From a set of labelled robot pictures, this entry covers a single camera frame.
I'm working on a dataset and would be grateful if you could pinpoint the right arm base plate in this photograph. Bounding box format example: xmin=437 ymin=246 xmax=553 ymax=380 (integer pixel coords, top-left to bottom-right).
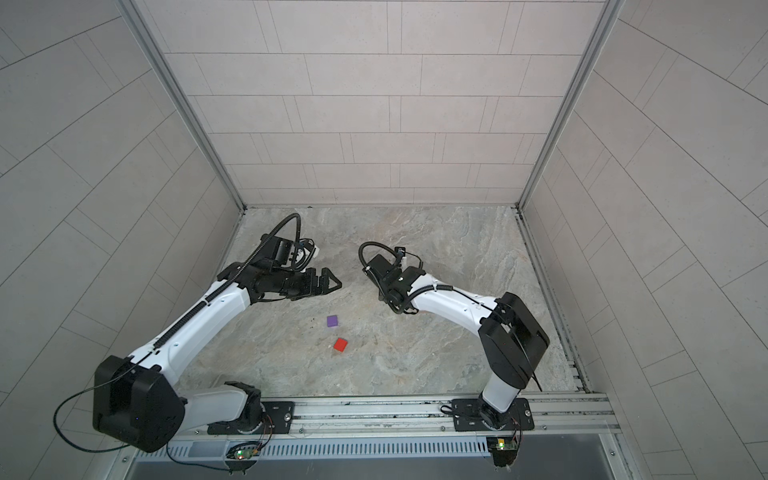
xmin=440 ymin=397 xmax=535 ymax=432

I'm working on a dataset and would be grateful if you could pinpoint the red wood cube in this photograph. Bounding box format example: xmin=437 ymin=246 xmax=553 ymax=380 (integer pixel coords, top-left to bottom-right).
xmin=334 ymin=338 xmax=348 ymax=352

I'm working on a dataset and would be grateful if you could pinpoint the left controller board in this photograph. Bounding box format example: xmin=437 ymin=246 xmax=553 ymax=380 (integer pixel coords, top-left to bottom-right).
xmin=226 ymin=441 xmax=263 ymax=461

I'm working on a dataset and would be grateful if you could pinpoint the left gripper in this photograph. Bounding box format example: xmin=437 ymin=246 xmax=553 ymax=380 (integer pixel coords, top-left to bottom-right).
xmin=270 ymin=266 xmax=343 ymax=298

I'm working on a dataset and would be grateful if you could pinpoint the right controller board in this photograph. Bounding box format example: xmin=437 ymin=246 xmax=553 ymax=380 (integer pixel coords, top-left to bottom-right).
xmin=486 ymin=437 xmax=520 ymax=468

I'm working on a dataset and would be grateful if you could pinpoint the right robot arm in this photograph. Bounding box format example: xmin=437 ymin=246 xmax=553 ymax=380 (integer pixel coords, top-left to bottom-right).
xmin=358 ymin=242 xmax=550 ymax=430

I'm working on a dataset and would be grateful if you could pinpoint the controller board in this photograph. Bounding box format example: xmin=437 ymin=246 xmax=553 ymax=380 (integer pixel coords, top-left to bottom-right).
xmin=226 ymin=441 xmax=263 ymax=461
xmin=486 ymin=437 xmax=520 ymax=468

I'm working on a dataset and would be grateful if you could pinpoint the vent grille strip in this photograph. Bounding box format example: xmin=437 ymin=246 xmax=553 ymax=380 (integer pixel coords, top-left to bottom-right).
xmin=136 ymin=436 xmax=490 ymax=463

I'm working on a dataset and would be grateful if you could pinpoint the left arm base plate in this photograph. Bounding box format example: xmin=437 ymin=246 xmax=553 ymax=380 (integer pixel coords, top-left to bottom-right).
xmin=207 ymin=401 xmax=295 ymax=435

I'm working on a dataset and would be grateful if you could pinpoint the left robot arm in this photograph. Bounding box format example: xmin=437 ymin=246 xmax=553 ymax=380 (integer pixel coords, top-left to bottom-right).
xmin=92 ymin=235 xmax=342 ymax=452

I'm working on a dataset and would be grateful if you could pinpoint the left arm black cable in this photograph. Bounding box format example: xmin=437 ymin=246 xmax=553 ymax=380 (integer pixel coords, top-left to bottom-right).
xmin=52 ymin=212 xmax=302 ymax=473

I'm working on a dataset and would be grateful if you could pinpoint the aluminium mounting rail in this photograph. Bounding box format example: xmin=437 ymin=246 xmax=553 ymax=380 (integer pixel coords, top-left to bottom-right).
xmin=150 ymin=392 xmax=620 ymax=446

